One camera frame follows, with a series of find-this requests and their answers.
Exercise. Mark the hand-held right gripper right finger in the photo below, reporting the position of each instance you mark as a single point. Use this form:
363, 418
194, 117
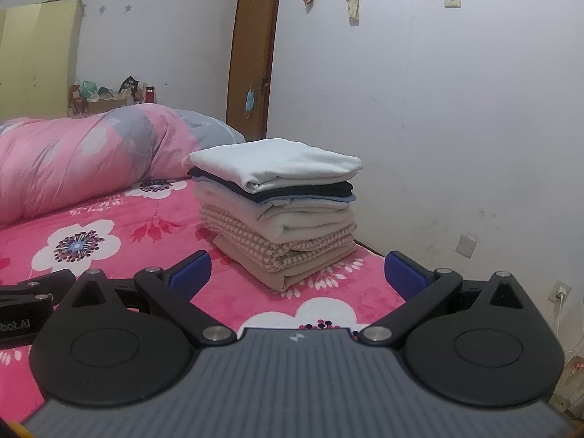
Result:
404, 273

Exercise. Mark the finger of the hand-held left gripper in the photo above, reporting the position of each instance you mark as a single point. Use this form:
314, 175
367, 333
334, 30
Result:
50, 282
23, 302

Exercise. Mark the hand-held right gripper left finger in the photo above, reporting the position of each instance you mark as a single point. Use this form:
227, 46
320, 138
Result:
191, 273

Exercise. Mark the white sweatshirt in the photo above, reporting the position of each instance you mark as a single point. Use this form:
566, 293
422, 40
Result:
273, 159

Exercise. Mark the pink floral blanket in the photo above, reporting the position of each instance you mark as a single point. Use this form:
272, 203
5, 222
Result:
137, 246

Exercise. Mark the tan folded garment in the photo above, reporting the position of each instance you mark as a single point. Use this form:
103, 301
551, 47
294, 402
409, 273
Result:
283, 273

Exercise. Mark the blue folded garment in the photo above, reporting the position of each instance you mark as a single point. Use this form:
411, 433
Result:
328, 203

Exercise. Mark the cream folded garment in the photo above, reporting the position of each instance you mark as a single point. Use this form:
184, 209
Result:
296, 223

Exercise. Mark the black folded garment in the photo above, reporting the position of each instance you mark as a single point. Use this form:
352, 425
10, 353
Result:
319, 191

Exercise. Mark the pink floral duvet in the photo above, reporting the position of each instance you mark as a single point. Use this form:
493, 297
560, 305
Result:
91, 159

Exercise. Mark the blue face mask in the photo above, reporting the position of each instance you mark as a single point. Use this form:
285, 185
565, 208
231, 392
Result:
250, 100

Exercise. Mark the red packet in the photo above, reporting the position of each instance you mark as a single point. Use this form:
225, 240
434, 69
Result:
76, 100

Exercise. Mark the cardboard box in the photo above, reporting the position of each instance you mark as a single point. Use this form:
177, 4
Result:
109, 106

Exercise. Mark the green plastic bag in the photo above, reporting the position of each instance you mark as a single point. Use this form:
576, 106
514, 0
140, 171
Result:
89, 90

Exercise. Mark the black bag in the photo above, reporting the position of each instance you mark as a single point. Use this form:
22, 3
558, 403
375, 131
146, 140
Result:
129, 85

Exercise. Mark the yellow-green wardrobe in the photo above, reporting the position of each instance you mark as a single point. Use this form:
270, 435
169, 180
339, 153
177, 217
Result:
41, 54

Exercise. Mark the wooden door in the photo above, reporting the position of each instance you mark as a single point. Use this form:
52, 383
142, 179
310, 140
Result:
253, 32

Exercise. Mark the white wall socket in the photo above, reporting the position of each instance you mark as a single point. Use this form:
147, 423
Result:
467, 246
561, 292

